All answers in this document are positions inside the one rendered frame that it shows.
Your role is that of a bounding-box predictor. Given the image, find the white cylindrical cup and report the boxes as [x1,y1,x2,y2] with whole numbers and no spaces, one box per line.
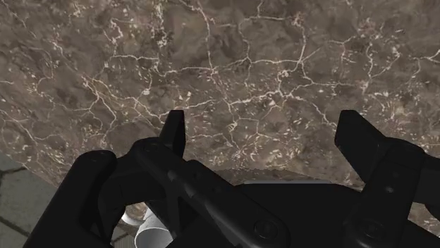
[121,207,175,248]

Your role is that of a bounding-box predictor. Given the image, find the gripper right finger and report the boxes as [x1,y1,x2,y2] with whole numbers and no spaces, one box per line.
[334,109,440,248]

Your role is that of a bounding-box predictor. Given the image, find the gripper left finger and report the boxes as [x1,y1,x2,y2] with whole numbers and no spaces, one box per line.
[22,109,292,248]

